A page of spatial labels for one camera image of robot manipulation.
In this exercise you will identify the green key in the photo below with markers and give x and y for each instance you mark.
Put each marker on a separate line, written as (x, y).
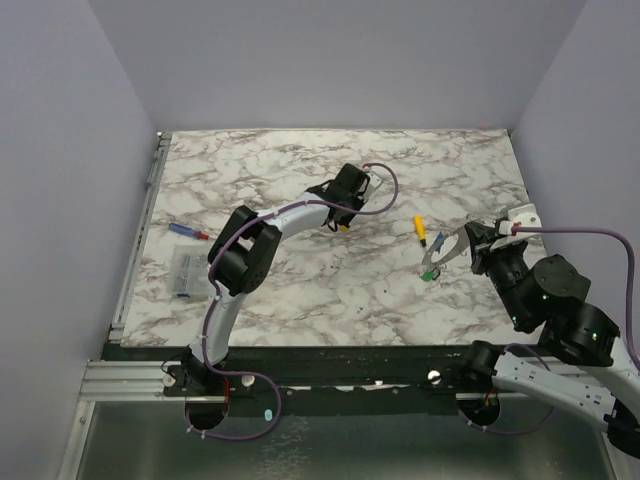
(429, 276)

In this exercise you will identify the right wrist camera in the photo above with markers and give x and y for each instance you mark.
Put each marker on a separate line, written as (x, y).
(524, 215)

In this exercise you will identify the black mounting rail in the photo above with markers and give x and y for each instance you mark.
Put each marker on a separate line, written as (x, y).
(331, 381)

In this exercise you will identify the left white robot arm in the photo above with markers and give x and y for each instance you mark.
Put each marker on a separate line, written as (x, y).
(242, 255)

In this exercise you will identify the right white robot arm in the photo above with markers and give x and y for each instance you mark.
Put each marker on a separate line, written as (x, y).
(551, 295)

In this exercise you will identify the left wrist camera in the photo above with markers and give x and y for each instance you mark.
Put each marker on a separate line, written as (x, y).
(373, 184)

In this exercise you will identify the blue key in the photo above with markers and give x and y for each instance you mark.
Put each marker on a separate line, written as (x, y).
(439, 241)

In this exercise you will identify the clear plastic screw box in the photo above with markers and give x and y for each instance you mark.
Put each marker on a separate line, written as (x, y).
(189, 271)

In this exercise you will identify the orange handled screwdriver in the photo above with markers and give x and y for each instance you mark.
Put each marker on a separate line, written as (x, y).
(420, 231)

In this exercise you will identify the blue handled screwdriver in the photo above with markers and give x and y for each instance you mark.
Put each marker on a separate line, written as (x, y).
(187, 231)

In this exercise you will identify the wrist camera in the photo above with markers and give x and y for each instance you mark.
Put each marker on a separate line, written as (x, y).
(373, 184)
(524, 215)

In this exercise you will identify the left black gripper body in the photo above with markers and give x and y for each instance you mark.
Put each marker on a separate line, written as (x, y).
(354, 203)

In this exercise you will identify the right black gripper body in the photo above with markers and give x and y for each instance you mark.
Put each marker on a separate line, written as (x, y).
(484, 246)

